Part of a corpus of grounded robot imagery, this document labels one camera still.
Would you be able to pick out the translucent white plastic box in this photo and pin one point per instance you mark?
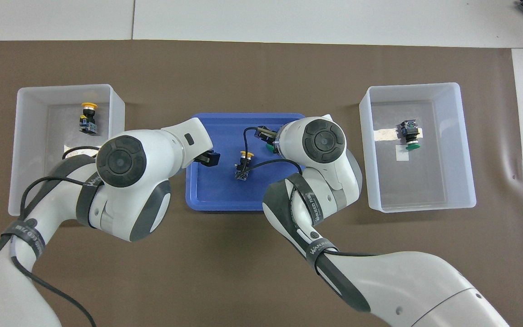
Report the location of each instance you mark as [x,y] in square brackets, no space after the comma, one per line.
[39,136]
[443,181]

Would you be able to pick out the green push button switch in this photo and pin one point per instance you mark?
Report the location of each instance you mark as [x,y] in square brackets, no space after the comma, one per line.
[410,134]
[270,146]

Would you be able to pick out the brown paper table mat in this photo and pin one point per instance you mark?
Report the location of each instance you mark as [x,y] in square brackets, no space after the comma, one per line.
[225,272]

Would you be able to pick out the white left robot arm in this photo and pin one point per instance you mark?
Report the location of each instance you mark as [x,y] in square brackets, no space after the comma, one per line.
[125,200]

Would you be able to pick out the small white paper sticker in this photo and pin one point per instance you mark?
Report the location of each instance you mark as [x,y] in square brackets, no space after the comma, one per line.
[402,155]

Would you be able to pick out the blue plastic tray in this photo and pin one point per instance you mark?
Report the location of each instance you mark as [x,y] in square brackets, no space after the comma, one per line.
[225,190]

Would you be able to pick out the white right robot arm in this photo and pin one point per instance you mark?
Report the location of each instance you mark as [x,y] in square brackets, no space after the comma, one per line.
[407,281]

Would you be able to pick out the yellow push button switch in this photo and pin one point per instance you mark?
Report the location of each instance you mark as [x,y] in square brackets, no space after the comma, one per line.
[244,160]
[89,121]

